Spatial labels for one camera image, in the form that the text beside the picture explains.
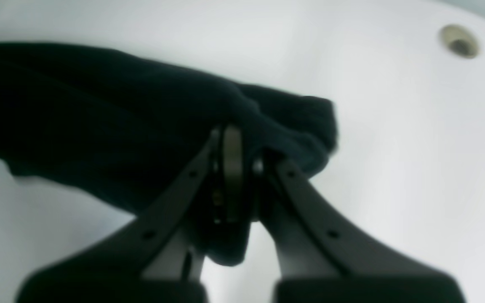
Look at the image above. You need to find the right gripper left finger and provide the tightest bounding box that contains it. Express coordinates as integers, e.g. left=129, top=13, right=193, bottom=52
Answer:
left=17, top=125, right=243, bottom=303

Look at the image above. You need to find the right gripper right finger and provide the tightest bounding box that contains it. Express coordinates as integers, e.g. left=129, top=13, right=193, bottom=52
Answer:
left=257, top=151, right=466, bottom=303

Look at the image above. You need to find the black T-shirt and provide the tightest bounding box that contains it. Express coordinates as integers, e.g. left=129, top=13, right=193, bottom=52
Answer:
left=0, top=41, right=338, bottom=266

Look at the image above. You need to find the right table grommet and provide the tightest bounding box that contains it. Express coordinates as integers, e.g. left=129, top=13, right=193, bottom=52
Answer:
left=439, top=24, right=480, bottom=59

